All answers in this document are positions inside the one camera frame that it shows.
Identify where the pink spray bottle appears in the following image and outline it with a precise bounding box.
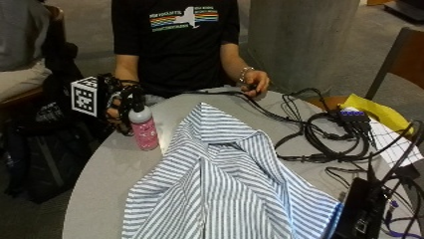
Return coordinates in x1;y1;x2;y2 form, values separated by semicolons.
128;94;161;152

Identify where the black cable bundle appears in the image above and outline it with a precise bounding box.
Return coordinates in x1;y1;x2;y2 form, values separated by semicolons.
177;85;378;164

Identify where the white marker cube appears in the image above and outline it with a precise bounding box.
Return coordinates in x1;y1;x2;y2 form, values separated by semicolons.
69;76;101;119

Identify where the grey concrete pillar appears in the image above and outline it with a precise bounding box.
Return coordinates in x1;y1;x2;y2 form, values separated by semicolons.
245;0;362;96

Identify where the the person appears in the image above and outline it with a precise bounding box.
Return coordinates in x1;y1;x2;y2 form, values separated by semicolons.
110;0;271;100

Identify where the black backpack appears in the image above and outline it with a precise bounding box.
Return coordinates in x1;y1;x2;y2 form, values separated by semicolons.
0;6;117;205

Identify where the black usb hub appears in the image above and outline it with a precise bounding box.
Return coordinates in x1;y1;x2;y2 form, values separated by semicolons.
336;108;374;126

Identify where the wooden bench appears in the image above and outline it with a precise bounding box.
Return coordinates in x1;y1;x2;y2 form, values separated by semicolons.
0;85;47;111

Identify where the blue white striped shirt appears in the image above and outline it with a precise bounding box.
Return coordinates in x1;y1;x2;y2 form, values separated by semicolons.
121;102;344;239

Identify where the yellow bag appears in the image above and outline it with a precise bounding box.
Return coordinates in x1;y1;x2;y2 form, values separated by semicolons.
338;93;417;136

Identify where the white grid paper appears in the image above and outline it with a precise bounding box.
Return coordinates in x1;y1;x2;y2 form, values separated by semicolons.
367;117;424;168

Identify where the wooden chair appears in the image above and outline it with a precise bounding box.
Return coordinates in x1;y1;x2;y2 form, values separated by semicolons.
306;26;424;112

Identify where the black electronics box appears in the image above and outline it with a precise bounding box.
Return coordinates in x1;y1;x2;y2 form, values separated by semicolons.
332;176;391;239

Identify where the silver bracelet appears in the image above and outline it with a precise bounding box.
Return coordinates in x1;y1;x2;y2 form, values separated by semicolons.
237;66;257;84

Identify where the purple cable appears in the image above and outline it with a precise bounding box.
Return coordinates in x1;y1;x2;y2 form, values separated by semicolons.
380;199;424;239

